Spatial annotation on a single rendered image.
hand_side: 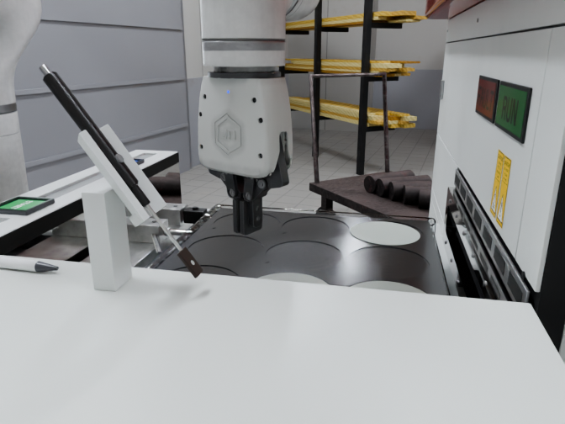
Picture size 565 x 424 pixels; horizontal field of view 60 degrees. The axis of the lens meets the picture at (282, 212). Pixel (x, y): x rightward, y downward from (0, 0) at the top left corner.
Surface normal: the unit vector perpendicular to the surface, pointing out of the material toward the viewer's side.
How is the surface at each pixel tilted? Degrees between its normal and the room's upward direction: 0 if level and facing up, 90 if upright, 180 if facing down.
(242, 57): 90
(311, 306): 0
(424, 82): 90
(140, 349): 0
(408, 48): 90
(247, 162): 90
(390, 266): 0
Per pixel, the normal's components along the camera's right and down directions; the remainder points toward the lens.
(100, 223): -0.20, 0.30
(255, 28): 0.32, 0.30
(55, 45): 0.94, 0.11
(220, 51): -0.46, 0.27
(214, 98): -0.65, 0.19
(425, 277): 0.00, -0.95
